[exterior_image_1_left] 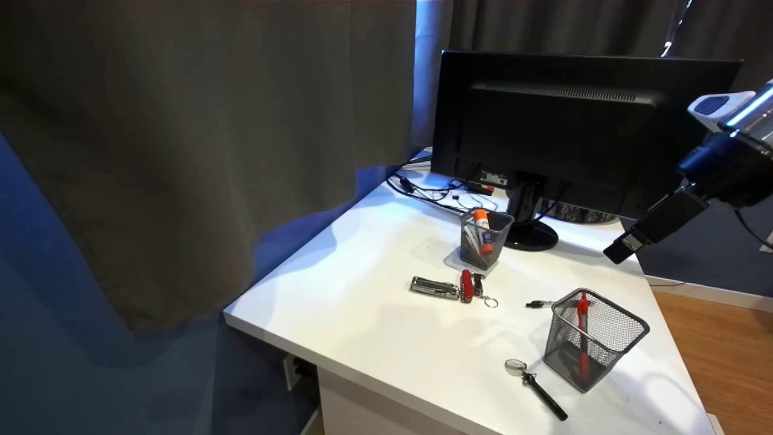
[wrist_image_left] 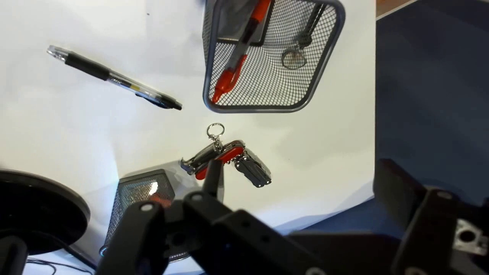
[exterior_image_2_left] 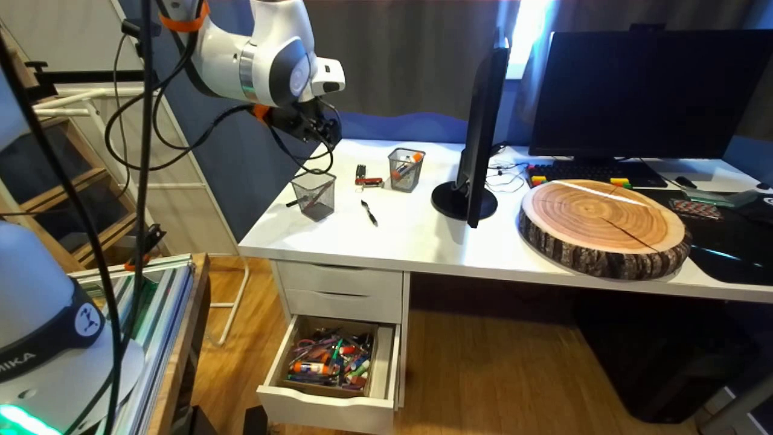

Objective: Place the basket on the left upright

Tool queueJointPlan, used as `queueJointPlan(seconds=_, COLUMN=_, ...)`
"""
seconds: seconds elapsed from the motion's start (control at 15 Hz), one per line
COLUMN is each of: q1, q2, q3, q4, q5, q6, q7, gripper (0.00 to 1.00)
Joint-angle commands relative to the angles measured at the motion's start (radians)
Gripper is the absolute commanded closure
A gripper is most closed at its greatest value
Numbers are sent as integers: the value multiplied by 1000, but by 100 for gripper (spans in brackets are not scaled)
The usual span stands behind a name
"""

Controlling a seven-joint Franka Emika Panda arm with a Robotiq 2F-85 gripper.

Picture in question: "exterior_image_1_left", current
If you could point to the grey mesh pen holder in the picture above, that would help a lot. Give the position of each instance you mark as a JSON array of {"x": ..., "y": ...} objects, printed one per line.
[{"x": 484, "y": 256}]

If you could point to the black flat rectangular gadget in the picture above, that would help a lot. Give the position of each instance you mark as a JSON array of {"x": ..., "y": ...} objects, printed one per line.
[{"x": 435, "y": 289}]

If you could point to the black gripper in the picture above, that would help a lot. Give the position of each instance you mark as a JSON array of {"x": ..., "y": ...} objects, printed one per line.
[{"x": 667, "y": 219}]

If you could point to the grey mesh basket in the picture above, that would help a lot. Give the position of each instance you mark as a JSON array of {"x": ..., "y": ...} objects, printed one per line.
[{"x": 564, "y": 347}]

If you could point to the red pen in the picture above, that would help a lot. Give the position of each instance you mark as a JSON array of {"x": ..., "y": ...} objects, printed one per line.
[{"x": 582, "y": 339}]

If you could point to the black computer monitor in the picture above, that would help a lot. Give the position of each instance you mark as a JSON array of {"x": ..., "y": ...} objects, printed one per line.
[{"x": 564, "y": 122}]

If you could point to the orange capped marker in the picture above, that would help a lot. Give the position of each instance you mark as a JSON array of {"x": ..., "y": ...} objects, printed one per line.
[{"x": 478, "y": 219}]

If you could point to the grey curtain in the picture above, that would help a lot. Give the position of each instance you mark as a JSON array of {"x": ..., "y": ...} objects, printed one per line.
[
  {"x": 564, "y": 24},
  {"x": 160, "y": 122}
]

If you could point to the black marker pen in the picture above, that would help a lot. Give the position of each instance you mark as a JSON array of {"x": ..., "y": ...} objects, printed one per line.
[{"x": 547, "y": 400}]

